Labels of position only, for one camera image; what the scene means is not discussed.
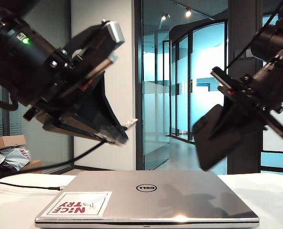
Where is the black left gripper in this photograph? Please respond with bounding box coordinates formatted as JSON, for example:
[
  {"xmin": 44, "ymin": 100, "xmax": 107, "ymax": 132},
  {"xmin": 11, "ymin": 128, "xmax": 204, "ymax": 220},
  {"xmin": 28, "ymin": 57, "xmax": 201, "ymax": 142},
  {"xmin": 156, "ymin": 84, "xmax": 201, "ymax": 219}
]
[{"xmin": 22, "ymin": 22, "xmax": 129, "ymax": 147}]

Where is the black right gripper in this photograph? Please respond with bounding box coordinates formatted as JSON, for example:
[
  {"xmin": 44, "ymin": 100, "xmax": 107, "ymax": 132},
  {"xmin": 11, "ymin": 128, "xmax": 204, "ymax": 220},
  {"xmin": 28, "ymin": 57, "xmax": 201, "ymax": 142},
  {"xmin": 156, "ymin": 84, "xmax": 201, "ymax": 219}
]
[{"xmin": 209, "ymin": 54, "xmax": 283, "ymax": 140}]

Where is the black smartphone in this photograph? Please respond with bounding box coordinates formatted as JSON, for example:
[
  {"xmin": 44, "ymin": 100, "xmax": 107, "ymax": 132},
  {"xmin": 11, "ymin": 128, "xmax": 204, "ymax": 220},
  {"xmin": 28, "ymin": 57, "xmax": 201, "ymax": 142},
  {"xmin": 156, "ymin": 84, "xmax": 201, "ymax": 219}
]
[{"xmin": 192, "ymin": 104, "xmax": 242, "ymax": 171}]

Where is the black charging cable silver plug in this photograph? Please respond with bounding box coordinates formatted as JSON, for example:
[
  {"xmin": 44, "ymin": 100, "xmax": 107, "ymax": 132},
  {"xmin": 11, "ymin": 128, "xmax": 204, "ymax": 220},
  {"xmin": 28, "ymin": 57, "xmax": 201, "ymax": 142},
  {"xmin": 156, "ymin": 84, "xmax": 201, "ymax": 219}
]
[{"xmin": 19, "ymin": 118, "xmax": 139, "ymax": 174}]

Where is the frosted glass window panel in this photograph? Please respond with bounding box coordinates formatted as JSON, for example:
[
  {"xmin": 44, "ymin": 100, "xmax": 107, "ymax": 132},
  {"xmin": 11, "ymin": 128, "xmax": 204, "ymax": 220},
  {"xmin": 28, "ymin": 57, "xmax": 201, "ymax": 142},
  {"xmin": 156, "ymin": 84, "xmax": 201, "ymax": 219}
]
[{"xmin": 261, "ymin": 10, "xmax": 283, "ymax": 172}]

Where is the curved black framed glass partition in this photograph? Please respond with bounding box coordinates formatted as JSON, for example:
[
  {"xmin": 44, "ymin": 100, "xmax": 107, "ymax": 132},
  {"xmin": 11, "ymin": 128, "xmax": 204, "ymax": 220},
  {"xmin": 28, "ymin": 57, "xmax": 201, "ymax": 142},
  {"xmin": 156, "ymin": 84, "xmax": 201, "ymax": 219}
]
[{"xmin": 169, "ymin": 20, "xmax": 229, "ymax": 149}]

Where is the brown red cardboard box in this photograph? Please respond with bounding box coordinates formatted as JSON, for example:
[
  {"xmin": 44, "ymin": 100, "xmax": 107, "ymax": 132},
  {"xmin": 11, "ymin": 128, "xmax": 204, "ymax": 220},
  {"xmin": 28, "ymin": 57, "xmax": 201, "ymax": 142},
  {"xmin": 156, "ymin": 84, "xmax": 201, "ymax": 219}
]
[{"xmin": 19, "ymin": 159, "xmax": 42, "ymax": 175}]

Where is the grey plastic mailing bag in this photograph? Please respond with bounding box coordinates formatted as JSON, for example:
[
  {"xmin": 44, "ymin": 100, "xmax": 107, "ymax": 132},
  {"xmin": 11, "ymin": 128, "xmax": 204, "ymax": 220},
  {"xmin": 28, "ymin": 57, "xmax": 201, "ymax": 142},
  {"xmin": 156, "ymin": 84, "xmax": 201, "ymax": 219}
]
[{"xmin": 0, "ymin": 146, "xmax": 31, "ymax": 172}]

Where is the small flat brown cardboard box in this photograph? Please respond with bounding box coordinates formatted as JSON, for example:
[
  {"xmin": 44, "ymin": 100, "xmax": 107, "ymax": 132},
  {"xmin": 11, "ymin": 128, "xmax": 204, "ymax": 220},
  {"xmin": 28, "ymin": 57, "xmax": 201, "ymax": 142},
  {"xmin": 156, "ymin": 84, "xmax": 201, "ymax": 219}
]
[{"xmin": 0, "ymin": 135, "xmax": 27, "ymax": 151}]

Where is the white red Nice Try sticker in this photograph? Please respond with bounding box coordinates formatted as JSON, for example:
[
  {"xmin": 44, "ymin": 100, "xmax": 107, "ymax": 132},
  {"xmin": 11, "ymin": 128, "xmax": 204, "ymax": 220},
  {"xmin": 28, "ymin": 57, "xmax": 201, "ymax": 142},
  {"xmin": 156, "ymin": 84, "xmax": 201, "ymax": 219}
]
[{"xmin": 40, "ymin": 191, "xmax": 113, "ymax": 219}]

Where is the black framed glass door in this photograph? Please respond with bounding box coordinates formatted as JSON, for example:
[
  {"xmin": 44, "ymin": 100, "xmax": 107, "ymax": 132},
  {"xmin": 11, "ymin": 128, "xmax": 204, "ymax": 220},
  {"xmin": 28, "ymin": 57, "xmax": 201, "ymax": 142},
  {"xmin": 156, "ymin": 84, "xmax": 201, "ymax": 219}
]
[{"xmin": 134, "ymin": 0, "xmax": 172, "ymax": 171}]

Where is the dark crumpled bag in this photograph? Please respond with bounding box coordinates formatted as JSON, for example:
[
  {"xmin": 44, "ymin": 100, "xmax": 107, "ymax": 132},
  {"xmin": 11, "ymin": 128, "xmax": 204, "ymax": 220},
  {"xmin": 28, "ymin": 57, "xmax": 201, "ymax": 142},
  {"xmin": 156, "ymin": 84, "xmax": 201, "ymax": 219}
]
[{"xmin": 0, "ymin": 164, "xmax": 20, "ymax": 184}]

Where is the silver Dell laptop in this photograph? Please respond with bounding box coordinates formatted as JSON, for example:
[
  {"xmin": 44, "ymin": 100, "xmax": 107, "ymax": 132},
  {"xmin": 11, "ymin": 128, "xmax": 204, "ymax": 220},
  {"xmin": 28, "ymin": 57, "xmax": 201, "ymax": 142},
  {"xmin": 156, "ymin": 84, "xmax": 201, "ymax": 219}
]
[{"xmin": 35, "ymin": 170, "xmax": 260, "ymax": 229}]

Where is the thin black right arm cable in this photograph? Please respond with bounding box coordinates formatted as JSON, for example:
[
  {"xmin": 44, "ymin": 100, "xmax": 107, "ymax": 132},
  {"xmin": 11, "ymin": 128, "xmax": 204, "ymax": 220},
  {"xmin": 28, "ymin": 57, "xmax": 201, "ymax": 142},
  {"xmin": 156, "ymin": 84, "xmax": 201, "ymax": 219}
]
[{"xmin": 226, "ymin": 0, "xmax": 283, "ymax": 72}]

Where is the black sleeved left arm cable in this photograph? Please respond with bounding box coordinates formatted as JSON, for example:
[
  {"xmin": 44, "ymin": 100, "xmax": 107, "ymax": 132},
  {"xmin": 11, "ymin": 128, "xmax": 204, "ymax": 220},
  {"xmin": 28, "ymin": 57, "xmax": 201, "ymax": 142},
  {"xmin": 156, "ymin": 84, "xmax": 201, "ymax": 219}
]
[{"xmin": 0, "ymin": 92, "xmax": 19, "ymax": 112}]

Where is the thin black laptop power cable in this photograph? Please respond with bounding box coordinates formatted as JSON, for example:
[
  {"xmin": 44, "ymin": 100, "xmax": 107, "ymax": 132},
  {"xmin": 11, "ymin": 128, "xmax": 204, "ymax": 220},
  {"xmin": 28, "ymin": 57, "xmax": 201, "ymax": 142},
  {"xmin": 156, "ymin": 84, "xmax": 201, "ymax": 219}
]
[{"xmin": 0, "ymin": 180, "xmax": 67, "ymax": 191}]

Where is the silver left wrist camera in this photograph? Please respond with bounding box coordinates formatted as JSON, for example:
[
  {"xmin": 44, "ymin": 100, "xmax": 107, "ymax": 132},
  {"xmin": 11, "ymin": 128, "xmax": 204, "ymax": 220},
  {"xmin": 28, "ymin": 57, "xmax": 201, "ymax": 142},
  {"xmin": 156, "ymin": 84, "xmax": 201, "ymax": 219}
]
[{"xmin": 102, "ymin": 21, "xmax": 125, "ymax": 52}]

